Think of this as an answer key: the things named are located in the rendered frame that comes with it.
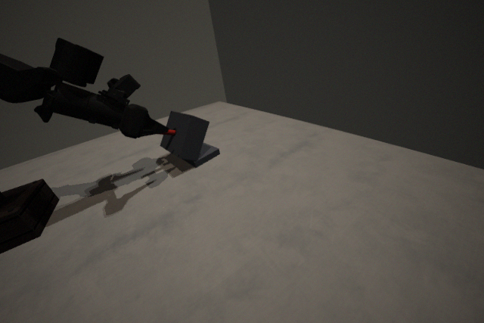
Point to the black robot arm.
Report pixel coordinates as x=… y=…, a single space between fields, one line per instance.
x=19 y=82

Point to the dark red peg with white band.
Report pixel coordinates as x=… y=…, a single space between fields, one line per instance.
x=170 y=132

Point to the dark grey sloped panel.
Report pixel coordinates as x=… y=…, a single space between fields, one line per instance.
x=187 y=142

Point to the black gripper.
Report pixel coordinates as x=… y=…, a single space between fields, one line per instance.
x=132 y=120

